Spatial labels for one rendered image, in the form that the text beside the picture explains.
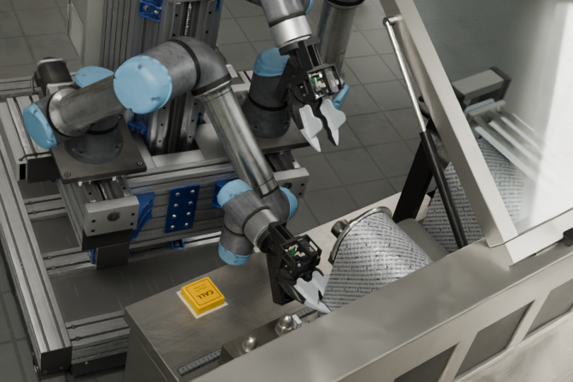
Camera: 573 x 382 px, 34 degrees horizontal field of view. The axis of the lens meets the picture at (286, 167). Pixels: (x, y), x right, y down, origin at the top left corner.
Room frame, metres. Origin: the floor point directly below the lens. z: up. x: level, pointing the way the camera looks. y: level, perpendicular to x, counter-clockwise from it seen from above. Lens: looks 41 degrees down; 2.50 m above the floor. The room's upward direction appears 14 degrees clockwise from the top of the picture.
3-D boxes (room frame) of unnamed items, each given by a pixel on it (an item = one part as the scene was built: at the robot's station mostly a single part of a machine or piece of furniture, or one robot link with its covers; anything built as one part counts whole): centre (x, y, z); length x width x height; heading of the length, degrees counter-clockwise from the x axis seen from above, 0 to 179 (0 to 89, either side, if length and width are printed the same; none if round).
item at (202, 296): (1.35, 0.11, 0.91); 0.07 x 0.07 x 0.02; 46
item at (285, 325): (1.22, -0.08, 1.05); 0.04 x 0.04 x 0.04
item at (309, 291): (1.26, -0.11, 1.11); 0.09 x 0.03 x 0.06; 45
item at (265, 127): (2.12, 0.10, 0.87); 0.15 x 0.15 x 0.10
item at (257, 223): (1.40, 0.01, 1.11); 0.08 x 0.05 x 0.08; 136
